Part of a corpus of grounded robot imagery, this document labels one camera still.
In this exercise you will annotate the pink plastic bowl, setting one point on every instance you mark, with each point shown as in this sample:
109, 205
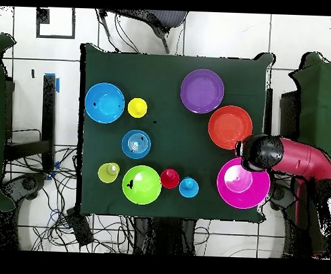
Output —
242, 196

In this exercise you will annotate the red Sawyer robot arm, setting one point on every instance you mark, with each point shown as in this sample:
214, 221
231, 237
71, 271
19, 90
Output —
297, 157

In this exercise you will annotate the small dark blue bowl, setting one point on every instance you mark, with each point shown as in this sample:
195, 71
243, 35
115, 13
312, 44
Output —
136, 144

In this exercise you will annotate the dark green table cloth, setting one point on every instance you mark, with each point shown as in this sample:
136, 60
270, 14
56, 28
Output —
172, 102

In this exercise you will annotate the yellow plastic cup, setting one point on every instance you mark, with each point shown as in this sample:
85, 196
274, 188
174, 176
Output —
137, 107

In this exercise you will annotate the red plastic cup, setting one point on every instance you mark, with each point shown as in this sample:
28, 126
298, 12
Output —
169, 179

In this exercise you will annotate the blue plastic cup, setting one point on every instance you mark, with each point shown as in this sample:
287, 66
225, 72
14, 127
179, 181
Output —
189, 188

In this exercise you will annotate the green plastic bowl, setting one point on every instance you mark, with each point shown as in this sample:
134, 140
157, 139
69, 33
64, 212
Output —
144, 190

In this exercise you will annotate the purple plastic bowl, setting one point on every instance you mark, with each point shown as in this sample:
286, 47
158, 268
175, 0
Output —
202, 91

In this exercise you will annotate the orange plastic bowl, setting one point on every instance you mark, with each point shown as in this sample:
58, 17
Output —
225, 125

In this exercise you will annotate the large light blue bowl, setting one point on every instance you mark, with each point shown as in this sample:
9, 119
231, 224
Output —
104, 103

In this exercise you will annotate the translucent yellow-green plastic cup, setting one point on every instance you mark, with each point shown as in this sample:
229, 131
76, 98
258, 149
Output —
106, 175

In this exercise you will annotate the grey office chair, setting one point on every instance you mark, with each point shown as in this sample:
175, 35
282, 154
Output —
169, 19

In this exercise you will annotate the black power strip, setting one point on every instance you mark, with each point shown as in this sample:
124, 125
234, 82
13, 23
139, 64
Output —
79, 228

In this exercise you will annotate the black floor device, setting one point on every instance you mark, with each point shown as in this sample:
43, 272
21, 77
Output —
25, 185
278, 196

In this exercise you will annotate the black metal frame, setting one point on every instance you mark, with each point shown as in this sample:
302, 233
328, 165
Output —
289, 119
48, 111

